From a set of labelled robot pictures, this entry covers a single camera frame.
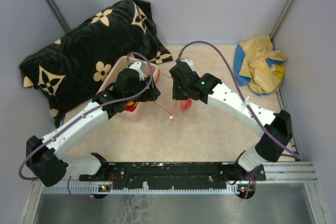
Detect aluminium frame bar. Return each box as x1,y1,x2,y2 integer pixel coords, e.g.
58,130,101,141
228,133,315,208
33,161,317,199

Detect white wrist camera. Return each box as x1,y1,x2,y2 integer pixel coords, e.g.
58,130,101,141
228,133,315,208
129,61,145,81
176,58,194,71

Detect pink plastic bin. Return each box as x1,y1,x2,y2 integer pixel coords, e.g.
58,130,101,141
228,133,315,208
98,55,159,122

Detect yellow lemon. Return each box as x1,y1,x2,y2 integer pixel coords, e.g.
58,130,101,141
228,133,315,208
127,101,137,106

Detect red chili pepper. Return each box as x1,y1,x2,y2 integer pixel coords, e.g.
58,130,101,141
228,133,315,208
124,105,137,112

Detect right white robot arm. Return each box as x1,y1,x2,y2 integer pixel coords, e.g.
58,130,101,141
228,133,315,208
169,60,292,180

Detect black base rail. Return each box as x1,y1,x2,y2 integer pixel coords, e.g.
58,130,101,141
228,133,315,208
79,153,266,190

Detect right corner frame post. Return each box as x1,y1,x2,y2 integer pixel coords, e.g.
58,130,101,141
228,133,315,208
269,0,296,40

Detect red yellow apple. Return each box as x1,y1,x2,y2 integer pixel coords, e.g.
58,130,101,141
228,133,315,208
178,99,193,111

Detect clear zip top bag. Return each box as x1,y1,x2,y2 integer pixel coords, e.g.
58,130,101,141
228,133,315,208
154,70,195,122

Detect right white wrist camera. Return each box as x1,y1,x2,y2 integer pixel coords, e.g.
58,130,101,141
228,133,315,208
176,58,194,71

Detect black floral pillow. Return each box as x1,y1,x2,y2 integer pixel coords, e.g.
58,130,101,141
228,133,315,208
19,0,173,126

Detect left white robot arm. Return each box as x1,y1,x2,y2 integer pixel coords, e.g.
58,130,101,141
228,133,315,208
23,64,161,187

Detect yellow blue crumpled cloth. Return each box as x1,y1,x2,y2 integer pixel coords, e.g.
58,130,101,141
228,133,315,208
233,35,288,96

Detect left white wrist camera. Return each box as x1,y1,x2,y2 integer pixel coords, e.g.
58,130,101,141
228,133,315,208
129,61,145,81

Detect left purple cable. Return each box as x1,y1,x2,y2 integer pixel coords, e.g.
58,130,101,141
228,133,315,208
18,52,154,202

